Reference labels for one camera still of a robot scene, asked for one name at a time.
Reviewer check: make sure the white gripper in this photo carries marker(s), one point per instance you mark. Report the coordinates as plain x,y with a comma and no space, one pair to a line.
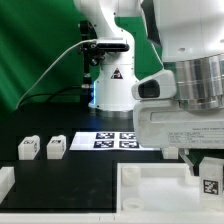
162,124

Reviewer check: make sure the white square table top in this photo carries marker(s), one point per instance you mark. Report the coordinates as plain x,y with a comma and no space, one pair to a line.
156,193

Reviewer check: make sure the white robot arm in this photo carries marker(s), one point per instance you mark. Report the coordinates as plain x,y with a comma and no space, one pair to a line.
181,105

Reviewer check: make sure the white marker sheet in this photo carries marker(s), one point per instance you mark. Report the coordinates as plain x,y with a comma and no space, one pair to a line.
106,140

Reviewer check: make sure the white left obstacle block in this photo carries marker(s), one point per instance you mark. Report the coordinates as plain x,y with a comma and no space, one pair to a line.
7,180

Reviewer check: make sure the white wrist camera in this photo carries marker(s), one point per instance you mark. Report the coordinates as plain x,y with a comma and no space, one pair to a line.
161,85

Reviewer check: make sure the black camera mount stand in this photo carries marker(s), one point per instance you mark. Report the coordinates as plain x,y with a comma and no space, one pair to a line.
91,57

